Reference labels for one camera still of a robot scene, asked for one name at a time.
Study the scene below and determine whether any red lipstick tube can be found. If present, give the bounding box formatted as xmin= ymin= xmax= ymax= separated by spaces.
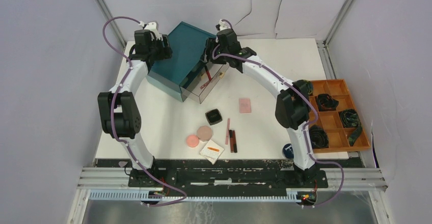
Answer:
xmin=204 ymin=66 xmax=212 ymax=82

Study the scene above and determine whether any clear smoked drawer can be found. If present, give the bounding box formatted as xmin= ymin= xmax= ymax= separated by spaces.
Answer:
xmin=180 ymin=62 xmax=230 ymax=104

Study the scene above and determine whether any pink square palette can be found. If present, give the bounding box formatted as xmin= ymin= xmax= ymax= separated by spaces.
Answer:
xmin=239 ymin=98 xmax=252 ymax=114

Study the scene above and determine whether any pink lip pencil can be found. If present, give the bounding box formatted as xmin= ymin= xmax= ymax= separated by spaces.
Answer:
xmin=225 ymin=118 xmax=230 ymax=145

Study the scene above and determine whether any black lipstick tube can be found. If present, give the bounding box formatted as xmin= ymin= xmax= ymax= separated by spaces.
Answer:
xmin=229 ymin=130 xmax=234 ymax=153

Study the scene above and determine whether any dark brown lip gloss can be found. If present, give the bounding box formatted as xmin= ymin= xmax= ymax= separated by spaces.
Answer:
xmin=232 ymin=130 xmax=238 ymax=153

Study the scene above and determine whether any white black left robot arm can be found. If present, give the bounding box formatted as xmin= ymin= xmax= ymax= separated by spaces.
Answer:
xmin=97 ymin=27 xmax=172 ymax=187

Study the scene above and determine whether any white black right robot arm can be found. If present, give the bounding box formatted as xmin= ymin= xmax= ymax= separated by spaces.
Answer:
xmin=202 ymin=28 xmax=319 ymax=187

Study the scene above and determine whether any teal drawer organizer box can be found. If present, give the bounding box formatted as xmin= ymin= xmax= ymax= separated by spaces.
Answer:
xmin=147 ymin=21 xmax=216 ymax=102

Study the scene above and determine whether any black gold compact case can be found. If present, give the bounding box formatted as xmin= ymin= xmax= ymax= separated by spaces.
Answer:
xmin=205 ymin=108 xmax=223 ymax=125

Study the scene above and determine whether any rolled multicolour tie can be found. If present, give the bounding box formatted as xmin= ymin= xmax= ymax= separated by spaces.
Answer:
xmin=297 ymin=79 xmax=313 ymax=96

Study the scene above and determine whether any octagonal pink powder case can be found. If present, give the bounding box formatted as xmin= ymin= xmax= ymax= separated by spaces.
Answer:
xmin=197 ymin=126 xmax=213 ymax=142

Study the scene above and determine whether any round coral blush case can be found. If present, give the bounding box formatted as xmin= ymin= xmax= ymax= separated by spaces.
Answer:
xmin=186 ymin=134 xmax=200 ymax=148

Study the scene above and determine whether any white patterned palette box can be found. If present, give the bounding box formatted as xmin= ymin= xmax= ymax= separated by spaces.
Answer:
xmin=200 ymin=139 xmax=225 ymax=164

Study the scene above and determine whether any rolled dark tie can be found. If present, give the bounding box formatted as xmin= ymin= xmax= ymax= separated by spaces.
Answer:
xmin=316 ymin=94 xmax=339 ymax=111

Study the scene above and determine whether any round navy cream tin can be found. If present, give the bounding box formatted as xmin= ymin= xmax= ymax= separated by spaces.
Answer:
xmin=282 ymin=144 xmax=294 ymax=159

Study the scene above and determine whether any rolled black tie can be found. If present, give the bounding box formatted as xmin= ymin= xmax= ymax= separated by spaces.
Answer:
xmin=309 ymin=125 xmax=329 ymax=149

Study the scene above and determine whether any rolled green patterned tie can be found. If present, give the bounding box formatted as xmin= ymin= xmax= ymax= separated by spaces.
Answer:
xmin=339 ymin=108 xmax=363 ymax=146

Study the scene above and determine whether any orange compartment tray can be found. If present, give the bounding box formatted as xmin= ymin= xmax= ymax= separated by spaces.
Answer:
xmin=309 ymin=79 xmax=371 ymax=153

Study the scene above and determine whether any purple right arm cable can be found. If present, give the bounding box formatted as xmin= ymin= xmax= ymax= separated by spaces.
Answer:
xmin=211 ymin=19 xmax=345 ymax=208

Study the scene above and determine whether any black metal base rail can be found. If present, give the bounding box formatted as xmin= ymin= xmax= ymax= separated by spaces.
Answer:
xmin=127 ymin=159 xmax=329 ymax=196

